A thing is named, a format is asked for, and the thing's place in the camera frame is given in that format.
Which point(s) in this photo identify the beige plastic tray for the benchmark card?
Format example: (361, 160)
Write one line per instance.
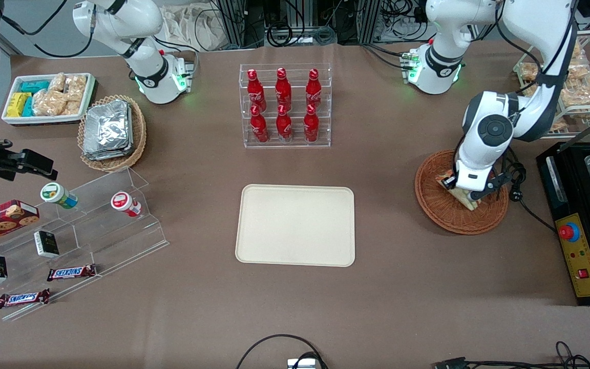
(295, 225)

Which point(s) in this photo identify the beige cloth bag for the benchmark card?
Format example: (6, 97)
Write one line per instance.
(192, 25)

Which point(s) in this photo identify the teal snack pack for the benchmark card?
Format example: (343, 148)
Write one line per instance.
(28, 107)
(35, 86)

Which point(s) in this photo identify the small grey device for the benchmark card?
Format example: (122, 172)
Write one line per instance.
(302, 364)

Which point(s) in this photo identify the silver foil pouch stack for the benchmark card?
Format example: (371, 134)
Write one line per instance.
(106, 128)

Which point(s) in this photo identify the oval tan wicker basket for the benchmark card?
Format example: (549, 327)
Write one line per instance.
(139, 133)

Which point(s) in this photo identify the brown Snickers bar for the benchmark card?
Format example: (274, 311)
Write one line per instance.
(22, 299)
(71, 272)

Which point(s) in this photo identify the clear acrylic bottle rack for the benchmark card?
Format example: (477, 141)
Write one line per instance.
(295, 144)

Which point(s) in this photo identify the clear bag of crackers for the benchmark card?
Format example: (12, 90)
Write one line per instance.
(581, 73)
(529, 72)
(577, 50)
(560, 125)
(584, 93)

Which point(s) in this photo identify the clear acrylic stepped stand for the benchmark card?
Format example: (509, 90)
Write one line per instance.
(110, 241)

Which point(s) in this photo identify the round brown wicker basket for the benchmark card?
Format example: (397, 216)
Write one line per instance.
(438, 215)

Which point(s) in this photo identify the triangular sandwich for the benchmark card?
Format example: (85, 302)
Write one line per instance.
(461, 195)

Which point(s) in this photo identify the red lid white cup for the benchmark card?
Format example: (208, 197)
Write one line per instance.
(122, 202)

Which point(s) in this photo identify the red emergency stop button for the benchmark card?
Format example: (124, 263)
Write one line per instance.
(569, 232)

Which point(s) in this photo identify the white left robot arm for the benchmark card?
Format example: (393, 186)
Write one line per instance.
(541, 31)

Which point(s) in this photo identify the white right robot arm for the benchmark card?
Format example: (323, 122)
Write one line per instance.
(121, 20)

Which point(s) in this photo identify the red cola bottle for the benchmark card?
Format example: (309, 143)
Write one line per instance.
(311, 126)
(284, 127)
(255, 92)
(314, 91)
(259, 128)
(283, 91)

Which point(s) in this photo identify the aluminium frame post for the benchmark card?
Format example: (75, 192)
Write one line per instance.
(369, 20)
(232, 20)

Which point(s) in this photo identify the yellow snack pack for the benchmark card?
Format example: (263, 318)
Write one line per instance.
(17, 104)

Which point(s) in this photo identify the white rectangular snack bin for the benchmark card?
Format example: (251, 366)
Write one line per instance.
(44, 119)

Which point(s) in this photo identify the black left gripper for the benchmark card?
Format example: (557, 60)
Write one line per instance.
(447, 182)

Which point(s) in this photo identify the green lid white cup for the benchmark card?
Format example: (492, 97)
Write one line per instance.
(55, 195)

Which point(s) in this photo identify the clear rice cracker bag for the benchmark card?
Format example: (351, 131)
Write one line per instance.
(76, 87)
(49, 102)
(57, 82)
(72, 107)

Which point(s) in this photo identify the black machine with yellow panel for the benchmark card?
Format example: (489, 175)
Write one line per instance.
(556, 205)

